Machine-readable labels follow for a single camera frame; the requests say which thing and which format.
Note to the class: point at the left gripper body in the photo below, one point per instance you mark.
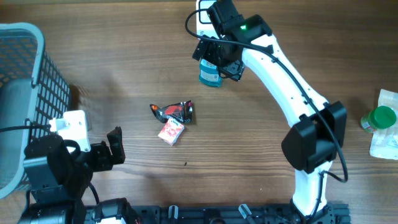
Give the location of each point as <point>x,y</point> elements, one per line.
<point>98,158</point>

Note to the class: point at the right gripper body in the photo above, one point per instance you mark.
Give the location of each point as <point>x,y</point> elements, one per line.
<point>216,53</point>

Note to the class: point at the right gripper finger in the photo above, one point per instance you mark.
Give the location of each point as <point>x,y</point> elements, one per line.
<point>233,71</point>
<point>200,50</point>

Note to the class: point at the blue mouthwash bottle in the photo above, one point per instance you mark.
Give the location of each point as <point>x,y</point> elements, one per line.
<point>209,75</point>

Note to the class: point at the black red snack packet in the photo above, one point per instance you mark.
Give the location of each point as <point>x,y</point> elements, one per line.
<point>182,112</point>

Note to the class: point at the green lid jar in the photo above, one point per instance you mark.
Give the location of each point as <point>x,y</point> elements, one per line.
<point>382,117</point>

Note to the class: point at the beige paper pouch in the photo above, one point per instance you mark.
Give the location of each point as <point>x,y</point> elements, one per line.
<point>384,141</point>

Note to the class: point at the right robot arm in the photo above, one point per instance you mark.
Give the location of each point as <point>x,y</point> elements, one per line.
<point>232,43</point>

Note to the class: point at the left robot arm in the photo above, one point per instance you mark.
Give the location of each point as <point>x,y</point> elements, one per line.
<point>59,173</point>

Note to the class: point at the white barcode scanner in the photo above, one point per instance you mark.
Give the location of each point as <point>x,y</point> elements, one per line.
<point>204,25</point>

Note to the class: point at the grey plastic shopping basket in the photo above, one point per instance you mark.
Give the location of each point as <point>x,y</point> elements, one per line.
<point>33,91</point>

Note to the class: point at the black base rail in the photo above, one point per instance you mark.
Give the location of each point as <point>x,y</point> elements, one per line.
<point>120,211</point>

